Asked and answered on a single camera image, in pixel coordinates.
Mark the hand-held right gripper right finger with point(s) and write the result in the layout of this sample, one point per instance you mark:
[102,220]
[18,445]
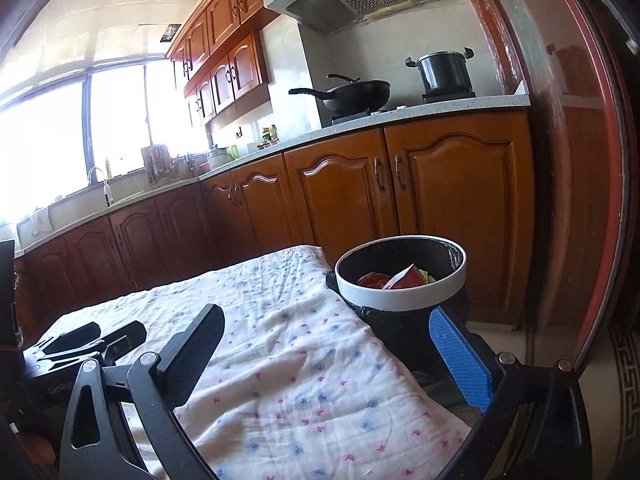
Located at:
[460,360]

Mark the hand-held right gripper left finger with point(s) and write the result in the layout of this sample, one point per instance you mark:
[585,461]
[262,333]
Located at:
[195,350]

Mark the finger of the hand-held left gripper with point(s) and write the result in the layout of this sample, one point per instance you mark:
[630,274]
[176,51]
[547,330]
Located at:
[120,337]
[70,334]

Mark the white trash bin black liner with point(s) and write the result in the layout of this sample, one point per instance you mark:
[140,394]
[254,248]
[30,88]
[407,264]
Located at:
[400,300]

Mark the orange-red torn wrapper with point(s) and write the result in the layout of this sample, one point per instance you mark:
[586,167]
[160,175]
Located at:
[407,277]

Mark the white floral tablecloth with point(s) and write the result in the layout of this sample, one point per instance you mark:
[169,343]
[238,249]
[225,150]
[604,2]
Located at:
[310,370]

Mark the white hanging towel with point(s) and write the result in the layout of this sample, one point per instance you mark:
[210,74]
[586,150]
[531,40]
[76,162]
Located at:
[40,221]

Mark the chrome kitchen faucet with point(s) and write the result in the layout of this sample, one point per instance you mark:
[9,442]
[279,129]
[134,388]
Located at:
[100,185]

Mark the wooden lower kitchen cabinets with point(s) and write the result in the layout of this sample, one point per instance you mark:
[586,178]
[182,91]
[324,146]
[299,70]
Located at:
[440,200]

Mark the wooden kitchen cabinets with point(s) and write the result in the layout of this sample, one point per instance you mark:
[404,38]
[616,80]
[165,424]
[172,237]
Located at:
[440,200]
[225,25]

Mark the kitchen window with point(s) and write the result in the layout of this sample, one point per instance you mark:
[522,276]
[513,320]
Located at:
[50,150]

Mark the white lidded pot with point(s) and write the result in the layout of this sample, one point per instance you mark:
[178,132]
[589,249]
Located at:
[217,157]

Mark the green cup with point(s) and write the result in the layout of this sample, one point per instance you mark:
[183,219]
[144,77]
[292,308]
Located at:
[234,151]

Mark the group of condiment bottles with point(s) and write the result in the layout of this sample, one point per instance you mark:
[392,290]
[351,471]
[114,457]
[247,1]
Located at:
[269,136]

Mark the red framed glass door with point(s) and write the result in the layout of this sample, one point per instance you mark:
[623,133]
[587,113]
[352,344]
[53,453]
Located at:
[590,160]

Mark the grey kitchen countertop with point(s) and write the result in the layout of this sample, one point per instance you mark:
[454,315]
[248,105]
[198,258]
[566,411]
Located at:
[310,137]

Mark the gas stove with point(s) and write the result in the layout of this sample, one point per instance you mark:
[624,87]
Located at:
[400,107]

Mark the black wok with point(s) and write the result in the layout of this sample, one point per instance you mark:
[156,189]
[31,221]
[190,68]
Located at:
[355,95]

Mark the black stock pot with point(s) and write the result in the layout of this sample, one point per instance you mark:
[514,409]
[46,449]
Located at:
[442,72]

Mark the ceiling vent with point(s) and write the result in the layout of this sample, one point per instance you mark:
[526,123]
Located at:
[170,33]

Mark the wooden upper kitchen cabinets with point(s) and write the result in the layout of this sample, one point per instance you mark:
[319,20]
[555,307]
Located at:
[225,25]

